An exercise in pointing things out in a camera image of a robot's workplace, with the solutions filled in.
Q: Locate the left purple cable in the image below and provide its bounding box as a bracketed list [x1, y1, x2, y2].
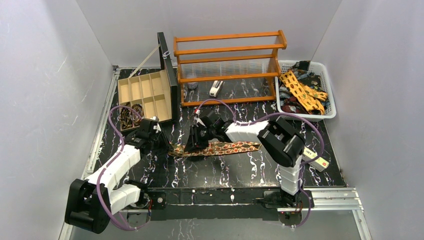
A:
[96, 105, 152, 232]

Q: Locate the purple cable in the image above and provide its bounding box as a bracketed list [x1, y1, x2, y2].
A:
[193, 98, 326, 229]
[96, 105, 152, 232]

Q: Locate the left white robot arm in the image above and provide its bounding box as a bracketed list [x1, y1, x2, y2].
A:
[64, 116, 172, 234]

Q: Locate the black compartment tie box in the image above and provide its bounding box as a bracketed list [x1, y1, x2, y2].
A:
[117, 32, 179, 122]

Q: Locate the orange wooden shelf rack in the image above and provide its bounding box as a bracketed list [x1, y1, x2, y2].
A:
[173, 30, 287, 107]

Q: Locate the rolled dark patterned tie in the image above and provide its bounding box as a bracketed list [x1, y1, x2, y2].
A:
[119, 102, 133, 131]

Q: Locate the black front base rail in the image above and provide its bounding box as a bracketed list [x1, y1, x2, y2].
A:
[147, 187, 315, 224]

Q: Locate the yellow patterned tie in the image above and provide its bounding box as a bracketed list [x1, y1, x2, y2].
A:
[278, 70, 329, 115]

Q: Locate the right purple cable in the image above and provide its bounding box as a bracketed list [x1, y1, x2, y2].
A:
[193, 98, 326, 229]

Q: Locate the small white cardboard box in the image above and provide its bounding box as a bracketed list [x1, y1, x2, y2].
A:
[302, 147, 330, 172]

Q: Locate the grey round object on shelf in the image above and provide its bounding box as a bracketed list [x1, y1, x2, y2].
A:
[186, 82, 198, 91]

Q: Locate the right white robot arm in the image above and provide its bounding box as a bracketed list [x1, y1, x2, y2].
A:
[183, 111, 305, 207]

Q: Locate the white stapler-like object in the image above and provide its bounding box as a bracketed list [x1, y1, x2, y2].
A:
[209, 80, 224, 98]

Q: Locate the dark red tie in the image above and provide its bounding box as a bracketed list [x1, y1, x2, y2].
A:
[281, 96, 309, 114]

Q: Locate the colourful floral patterned tie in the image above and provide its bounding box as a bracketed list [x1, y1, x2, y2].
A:
[168, 141, 262, 158]

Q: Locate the rolled brown patterned tie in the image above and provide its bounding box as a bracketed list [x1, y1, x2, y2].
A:
[130, 103, 144, 126]

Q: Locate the white plastic basket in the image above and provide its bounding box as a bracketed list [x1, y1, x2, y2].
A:
[274, 60, 337, 122]

